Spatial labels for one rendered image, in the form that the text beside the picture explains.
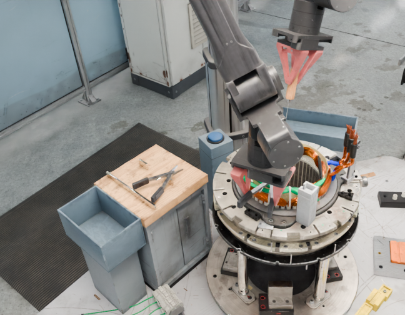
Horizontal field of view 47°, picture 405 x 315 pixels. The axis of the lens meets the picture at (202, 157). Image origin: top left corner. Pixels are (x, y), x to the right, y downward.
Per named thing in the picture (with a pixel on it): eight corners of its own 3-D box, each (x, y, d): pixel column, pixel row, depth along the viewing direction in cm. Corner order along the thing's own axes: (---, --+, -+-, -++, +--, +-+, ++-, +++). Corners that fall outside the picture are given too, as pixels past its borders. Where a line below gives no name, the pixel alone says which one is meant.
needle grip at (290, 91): (292, 100, 91) (298, 70, 89) (284, 98, 92) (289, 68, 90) (294, 98, 93) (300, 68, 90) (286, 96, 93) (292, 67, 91)
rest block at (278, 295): (267, 293, 114) (267, 280, 111) (290, 293, 114) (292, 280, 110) (269, 309, 111) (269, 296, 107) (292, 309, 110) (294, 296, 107)
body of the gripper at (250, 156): (284, 185, 82) (287, 150, 77) (230, 169, 86) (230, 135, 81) (295, 164, 86) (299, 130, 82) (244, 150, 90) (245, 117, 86)
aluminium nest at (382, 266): (410, 280, 119) (413, 274, 117) (374, 274, 121) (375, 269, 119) (407, 244, 128) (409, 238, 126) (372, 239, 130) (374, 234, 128)
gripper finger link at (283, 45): (318, 88, 91) (330, 39, 87) (292, 90, 87) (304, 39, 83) (294, 77, 96) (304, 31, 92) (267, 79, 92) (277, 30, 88)
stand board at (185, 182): (145, 228, 103) (144, 220, 102) (95, 190, 114) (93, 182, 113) (208, 181, 114) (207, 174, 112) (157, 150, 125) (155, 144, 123)
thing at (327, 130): (345, 194, 144) (358, 116, 126) (340, 219, 137) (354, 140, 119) (266, 179, 152) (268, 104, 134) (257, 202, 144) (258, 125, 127)
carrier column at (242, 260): (244, 299, 115) (242, 242, 102) (236, 293, 117) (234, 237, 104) (250, 292, 117) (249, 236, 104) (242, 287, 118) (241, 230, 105)
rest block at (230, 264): (243, 257, 124) (243, 251, 122) (238, 273, 120) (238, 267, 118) (227, 254, 125) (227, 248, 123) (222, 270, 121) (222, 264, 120)
